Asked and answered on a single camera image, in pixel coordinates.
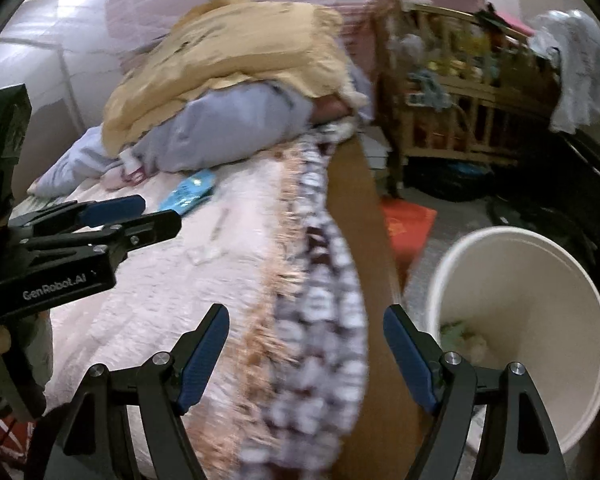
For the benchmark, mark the wooden baby crib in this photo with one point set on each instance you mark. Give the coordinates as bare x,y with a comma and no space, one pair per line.
460,85

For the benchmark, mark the cream plastic bucket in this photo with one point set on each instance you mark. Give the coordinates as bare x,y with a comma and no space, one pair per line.
530,300

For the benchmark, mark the dark wooden table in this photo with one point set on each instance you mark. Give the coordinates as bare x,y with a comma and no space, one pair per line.
590,160

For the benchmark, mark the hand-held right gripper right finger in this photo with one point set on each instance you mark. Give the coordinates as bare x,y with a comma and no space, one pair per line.
410,355

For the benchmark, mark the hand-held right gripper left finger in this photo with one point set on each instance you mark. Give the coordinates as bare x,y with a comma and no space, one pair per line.
205,350

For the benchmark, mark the blue grey knitted cloth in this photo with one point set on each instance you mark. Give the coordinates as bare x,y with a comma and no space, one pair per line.
430,85

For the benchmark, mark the white mosquito net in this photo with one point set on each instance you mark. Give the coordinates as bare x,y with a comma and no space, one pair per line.
80,35

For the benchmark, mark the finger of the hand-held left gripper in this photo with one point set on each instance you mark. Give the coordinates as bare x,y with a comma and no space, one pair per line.
110,210
150,227

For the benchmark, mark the black plastic bag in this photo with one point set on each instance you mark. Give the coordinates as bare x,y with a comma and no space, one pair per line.
450,180

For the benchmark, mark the blue foil packet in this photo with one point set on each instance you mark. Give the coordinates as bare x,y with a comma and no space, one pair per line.
187,192

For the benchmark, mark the lavender quilt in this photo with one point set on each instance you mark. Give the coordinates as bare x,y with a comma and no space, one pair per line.
220,125

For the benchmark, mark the yellow frilled pillow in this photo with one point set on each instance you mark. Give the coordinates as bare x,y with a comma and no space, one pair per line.
230,50

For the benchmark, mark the white power strip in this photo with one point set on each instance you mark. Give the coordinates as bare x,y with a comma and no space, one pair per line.
417,98

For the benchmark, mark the brown white fringed blanket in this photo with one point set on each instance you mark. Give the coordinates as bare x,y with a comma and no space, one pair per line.
320,310

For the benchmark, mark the black floor appliance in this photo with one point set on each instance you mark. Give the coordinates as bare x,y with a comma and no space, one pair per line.
540,220

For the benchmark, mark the white printed cloth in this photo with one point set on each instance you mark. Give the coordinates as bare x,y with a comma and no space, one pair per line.
575,60

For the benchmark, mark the white cardboard box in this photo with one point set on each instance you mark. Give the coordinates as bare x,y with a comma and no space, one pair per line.
377,140
382,161

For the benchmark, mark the red mat on floor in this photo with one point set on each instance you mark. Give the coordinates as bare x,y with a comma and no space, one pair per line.
405,225

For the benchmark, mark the wooden bed frame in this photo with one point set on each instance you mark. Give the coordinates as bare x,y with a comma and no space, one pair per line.
365,240

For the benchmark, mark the pink fluffy bedspread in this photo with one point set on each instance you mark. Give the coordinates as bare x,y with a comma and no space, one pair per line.
180,285

